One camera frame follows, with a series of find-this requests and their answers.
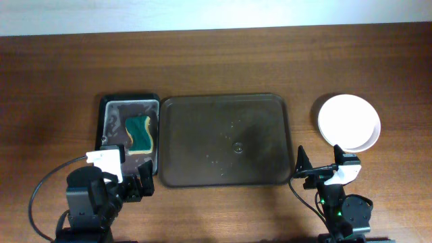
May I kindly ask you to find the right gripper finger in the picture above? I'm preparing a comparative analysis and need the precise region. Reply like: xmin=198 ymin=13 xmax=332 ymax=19
xmin=295 ymin=145 xmax=313 ymax=173
xmin=333 ymin=144 xmax=344 ymax=162

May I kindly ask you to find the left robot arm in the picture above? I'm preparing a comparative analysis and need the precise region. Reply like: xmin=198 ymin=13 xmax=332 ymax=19
xmin=55 ymin=161 xmax=155 ymax=243

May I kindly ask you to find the pinkish white plate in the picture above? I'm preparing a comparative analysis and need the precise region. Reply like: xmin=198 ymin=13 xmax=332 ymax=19
xmin=317 ymin=94 xmax=381 ymax=153

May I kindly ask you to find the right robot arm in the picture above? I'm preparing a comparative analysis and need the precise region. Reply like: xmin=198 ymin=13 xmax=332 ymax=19
xmin=288 ymin=145 xmax=373 ymax=243

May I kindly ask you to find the small black sponge tray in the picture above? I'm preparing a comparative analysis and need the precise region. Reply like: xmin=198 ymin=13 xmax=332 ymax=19
xmin=94 ymin=94 xmax=159 ymax=176

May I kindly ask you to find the large brown serving tray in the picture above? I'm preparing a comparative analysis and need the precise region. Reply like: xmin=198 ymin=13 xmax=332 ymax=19
xmin=158 ymin=93 xmax=294 ymax=188

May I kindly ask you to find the green and yellow sponge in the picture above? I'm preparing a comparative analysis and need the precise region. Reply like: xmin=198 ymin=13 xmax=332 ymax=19
xmin=125 ymin=116 xmax=154 ymax=155

